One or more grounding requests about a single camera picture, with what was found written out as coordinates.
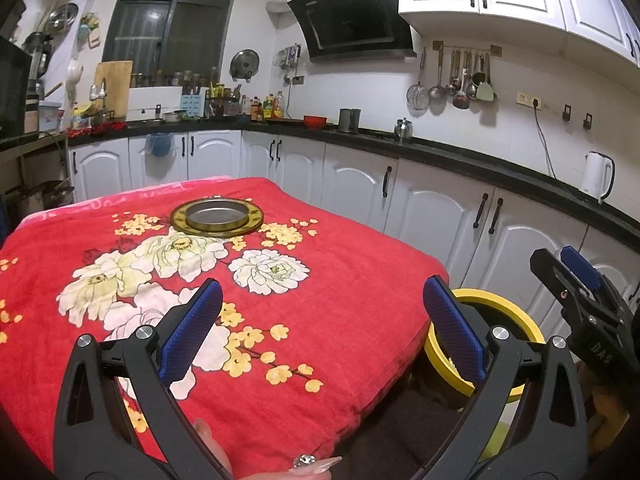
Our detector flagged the blue hanging cloth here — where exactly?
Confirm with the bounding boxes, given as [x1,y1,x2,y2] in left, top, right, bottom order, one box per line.
[145,132,173,157]

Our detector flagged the wooden cutting board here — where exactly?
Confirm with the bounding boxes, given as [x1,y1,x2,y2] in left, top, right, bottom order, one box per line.
[94,61,133,116]

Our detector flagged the person's left hand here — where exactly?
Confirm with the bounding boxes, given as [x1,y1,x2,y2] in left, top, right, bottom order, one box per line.
[192,419,343,480]

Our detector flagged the black microwave oven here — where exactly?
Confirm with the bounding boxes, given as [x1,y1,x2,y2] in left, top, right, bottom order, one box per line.
[0,35,33,138]

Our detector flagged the dark kitchen window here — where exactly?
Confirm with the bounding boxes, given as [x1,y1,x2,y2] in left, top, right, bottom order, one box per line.
[102,0,243,78]

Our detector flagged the wall-hung packet holder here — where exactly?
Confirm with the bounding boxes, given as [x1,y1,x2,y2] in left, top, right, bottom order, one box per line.
[79,12,101,50]

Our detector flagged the dark ladle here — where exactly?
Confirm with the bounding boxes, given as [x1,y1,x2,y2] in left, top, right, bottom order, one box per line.
[452,52,471,110]

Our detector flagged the metal ladle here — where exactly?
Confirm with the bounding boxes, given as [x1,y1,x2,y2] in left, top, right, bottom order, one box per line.
[427,45,447,101]

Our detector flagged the group of condiment bottles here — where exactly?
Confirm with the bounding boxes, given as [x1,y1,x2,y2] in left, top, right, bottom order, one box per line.
[250,91,288,122]

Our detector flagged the white electric kettle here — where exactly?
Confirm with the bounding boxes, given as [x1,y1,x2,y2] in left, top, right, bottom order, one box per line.
[581,151,616,204]

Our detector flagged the row of glass jars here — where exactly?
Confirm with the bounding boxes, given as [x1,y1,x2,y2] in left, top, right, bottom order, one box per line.
[131,67,221,88]

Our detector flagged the blender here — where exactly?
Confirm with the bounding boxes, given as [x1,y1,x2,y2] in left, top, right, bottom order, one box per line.
[22,32,53,96]

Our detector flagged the white lower cabinets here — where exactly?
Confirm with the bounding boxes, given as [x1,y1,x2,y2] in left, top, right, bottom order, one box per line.
[67,130,640,356]

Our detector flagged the hanging metal kitchen tools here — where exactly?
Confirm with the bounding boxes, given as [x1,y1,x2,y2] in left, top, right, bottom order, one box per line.
[277,45,303,83]

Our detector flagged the yellow rimmed black bin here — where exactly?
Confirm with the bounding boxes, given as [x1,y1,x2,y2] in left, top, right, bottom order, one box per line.
[422,287,546,451]

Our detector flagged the red floral blanket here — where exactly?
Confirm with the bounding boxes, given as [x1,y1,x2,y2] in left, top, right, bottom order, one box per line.
[0,176,451,478]

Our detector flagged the hanging metal pot lid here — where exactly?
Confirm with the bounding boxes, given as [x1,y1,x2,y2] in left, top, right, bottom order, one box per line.
[230,49,261,81]

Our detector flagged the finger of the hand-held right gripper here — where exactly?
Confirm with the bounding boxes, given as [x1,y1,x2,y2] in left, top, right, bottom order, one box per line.
[560,246,626,311]
[530,247,608,331]

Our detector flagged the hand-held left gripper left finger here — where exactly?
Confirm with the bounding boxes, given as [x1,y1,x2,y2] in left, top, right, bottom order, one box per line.
[52,280,233,480]

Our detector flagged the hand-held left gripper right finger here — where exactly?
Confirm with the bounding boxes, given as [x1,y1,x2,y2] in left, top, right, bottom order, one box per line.
[410,276,591,480]

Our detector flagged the black power cable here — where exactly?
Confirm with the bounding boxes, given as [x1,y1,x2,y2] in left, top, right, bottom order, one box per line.
[534,105,558,181]

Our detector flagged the black range hood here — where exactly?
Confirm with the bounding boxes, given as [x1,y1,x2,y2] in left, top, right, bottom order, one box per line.
[287,0,418,63]

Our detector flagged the pale plastic container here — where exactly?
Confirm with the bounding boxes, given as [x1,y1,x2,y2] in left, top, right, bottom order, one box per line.
[39,101,65,133]

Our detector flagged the gold rimmed metal tray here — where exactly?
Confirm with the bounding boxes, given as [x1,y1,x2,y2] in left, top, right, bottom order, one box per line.
[170,197,264,235]

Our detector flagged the hanging metal colander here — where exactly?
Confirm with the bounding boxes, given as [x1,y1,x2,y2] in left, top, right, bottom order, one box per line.
[48,2,80,31]

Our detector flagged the pale green spatula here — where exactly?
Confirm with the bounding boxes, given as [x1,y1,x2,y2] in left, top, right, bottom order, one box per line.
[476,55,497,102]

